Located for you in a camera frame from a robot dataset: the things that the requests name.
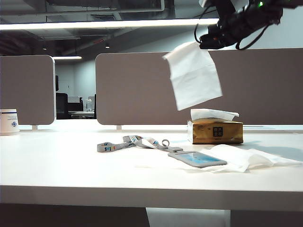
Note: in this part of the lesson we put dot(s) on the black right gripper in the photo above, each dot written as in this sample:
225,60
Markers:
227,28

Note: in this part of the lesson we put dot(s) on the white pulled tissue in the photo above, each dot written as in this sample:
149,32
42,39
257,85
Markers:
194,78

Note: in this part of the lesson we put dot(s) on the gold tissue box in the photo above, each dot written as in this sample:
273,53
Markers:
217,133

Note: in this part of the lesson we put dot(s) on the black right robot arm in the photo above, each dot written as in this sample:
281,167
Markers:
267,10

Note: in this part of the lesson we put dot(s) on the white tissue in box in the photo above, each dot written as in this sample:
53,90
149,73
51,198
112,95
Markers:
210,114

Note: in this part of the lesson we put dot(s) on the white tissue sheet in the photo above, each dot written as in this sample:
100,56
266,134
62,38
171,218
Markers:
251,157

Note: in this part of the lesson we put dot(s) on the wide brown desk divider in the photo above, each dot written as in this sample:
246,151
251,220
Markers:
132,89

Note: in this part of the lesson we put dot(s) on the long ceiling light strip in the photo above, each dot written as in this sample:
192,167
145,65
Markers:
106,24

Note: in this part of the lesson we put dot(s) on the white divider foot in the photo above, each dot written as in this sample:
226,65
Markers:
119,127
34,127

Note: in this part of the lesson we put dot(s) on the short ceiling light strip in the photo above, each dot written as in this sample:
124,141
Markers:
67,57

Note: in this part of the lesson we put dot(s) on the black office chair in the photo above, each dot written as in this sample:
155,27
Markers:
61,105

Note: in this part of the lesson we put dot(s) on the narrow brown desk divider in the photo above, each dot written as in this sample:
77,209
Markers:
26,89

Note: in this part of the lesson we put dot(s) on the white paper cup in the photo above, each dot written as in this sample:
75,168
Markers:
9,123

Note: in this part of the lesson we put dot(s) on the grey ceiling duct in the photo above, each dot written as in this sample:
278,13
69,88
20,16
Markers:
106,6

